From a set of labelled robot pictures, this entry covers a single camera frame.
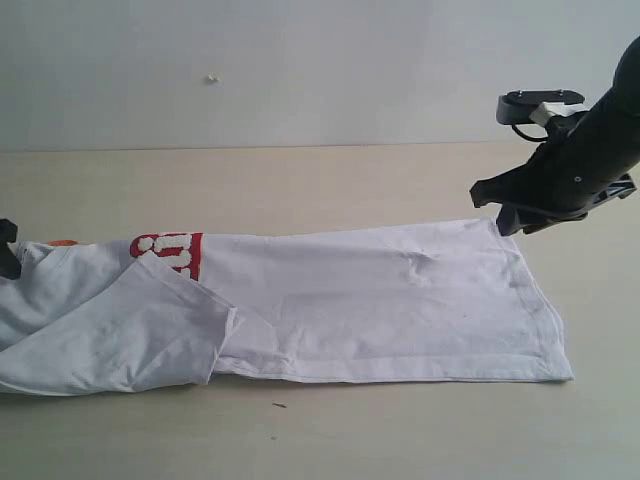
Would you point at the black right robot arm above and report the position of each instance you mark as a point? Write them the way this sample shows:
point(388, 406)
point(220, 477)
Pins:
point(621, 98)

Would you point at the orange neck label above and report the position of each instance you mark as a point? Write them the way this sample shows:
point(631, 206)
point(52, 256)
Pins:
point(61, 243)

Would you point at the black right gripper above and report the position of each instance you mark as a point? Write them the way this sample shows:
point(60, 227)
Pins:
point(584, 163)

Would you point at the white t-shirt red lettering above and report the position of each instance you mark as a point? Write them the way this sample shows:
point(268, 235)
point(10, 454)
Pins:
point(450, 301)

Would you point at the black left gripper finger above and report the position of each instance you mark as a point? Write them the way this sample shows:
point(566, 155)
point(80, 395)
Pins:
point(10, 267)

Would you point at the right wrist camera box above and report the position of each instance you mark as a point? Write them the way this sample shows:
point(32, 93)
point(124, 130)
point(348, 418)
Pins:
point(537, 106)

